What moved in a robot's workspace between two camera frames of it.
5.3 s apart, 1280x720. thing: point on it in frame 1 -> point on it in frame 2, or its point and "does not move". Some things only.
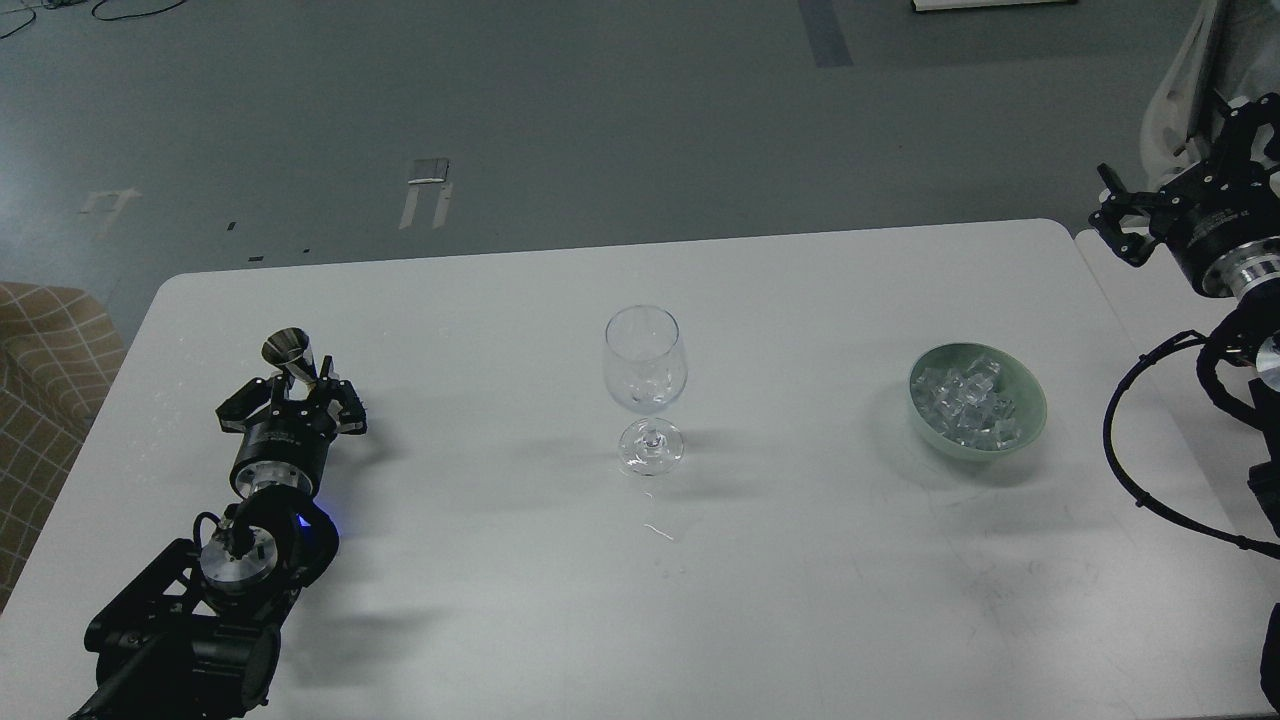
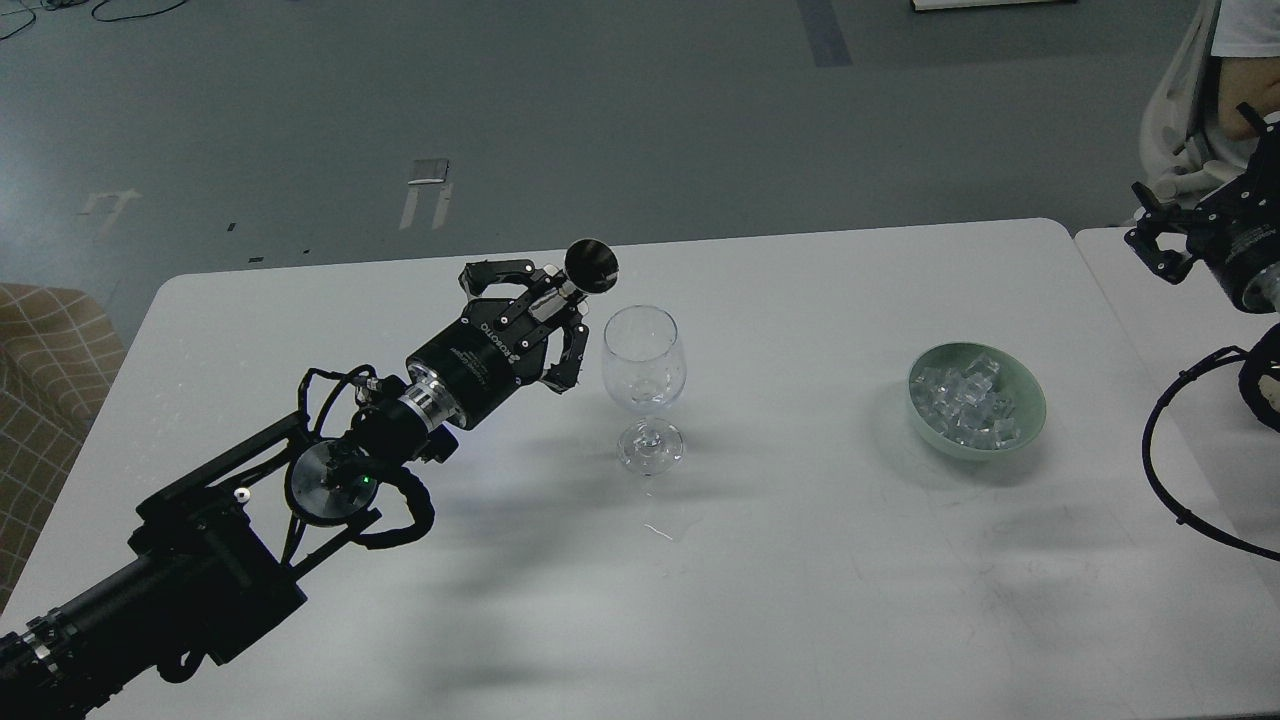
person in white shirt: [1250, 48] does not move
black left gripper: [287, 443] -> [458, 378]
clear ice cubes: [967, 407] does not move
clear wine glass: [645, 367] does not move
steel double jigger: [291, 351] -> [591, 265]
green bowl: [976, 402] does not move
